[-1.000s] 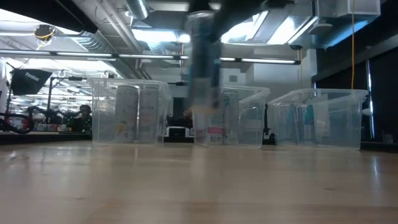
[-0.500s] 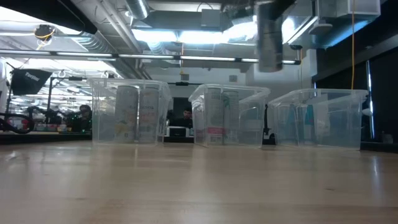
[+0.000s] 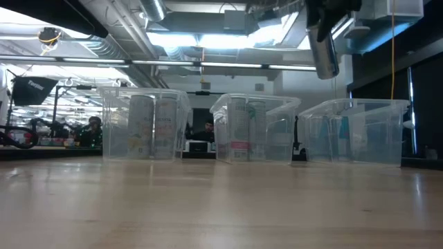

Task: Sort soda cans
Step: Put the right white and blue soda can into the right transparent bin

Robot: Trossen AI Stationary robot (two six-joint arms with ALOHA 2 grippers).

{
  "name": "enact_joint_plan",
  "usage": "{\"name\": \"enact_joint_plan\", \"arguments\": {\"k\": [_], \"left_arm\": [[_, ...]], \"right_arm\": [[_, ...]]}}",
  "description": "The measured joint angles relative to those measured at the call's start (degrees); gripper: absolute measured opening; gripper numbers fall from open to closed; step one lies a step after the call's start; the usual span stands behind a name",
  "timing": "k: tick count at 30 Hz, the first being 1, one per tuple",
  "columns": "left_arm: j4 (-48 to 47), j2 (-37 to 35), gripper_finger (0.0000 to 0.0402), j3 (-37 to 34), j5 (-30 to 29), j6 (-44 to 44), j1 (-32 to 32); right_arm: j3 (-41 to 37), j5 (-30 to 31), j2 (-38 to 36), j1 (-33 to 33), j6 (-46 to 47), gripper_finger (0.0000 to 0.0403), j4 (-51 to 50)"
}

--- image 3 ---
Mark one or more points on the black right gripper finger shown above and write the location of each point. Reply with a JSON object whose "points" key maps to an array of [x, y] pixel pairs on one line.
{"points": [[327, 24], [310, 14]]}

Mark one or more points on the silver can with blue top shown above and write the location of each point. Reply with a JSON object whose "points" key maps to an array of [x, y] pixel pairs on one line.
{"points": [[346, 138], [327, 58]]}

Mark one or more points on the clear plastic bin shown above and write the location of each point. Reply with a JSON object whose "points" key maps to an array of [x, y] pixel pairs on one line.
{"points": [[114, 148], [280, 145], [377, 148]]}

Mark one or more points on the white can with pink band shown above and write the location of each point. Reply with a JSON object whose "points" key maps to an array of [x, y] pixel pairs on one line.
{"points": [[239, 131]]}

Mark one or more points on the white can with yellow print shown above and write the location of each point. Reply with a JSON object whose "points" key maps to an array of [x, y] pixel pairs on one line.
{"points": [[140, 128], [165, 128]]}

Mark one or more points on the grey ceiling box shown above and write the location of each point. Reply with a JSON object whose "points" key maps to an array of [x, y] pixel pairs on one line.
{"points": [[235, 20]]}

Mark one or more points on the bright ceiling light panel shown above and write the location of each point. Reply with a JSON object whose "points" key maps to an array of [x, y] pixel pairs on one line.
{"points": [[221, 41]]}

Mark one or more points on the person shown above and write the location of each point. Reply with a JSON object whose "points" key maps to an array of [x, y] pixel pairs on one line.
{"points": [[207, 131], [91, 133]]}

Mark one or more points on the black photo softbox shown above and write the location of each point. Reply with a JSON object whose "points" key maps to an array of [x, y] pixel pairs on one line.
{"points": [[33, 90]]}

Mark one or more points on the distant robot workstation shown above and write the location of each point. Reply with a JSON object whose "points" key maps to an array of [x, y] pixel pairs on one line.
{"points": [[52, 141]]}

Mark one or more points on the small spiral ceiling duct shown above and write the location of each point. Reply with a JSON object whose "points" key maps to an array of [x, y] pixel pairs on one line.
{"points": [[152, 8]]}

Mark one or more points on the large spiral ceiling duct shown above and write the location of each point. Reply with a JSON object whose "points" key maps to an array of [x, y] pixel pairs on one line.
{"points": [[104, 48]]}

